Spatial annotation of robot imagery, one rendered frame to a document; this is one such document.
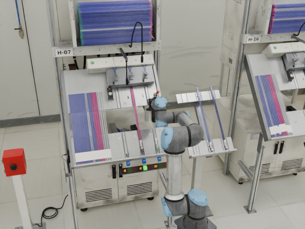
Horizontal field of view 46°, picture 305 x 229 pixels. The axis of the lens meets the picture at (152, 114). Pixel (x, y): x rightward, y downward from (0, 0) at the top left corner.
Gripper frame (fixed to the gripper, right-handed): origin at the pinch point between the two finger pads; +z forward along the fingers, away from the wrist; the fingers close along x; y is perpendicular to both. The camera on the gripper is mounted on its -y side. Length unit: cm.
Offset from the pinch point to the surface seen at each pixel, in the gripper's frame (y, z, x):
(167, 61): 68, 161, -65
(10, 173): -31, 6, 100
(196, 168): -49, 18, -35
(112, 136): -15.7, -3.2, 29.8
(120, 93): 14.7, 4.9, 19.2
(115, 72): 30.7, 2.9, 21.8
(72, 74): 33, 10, 52
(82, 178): -45, 37, 53
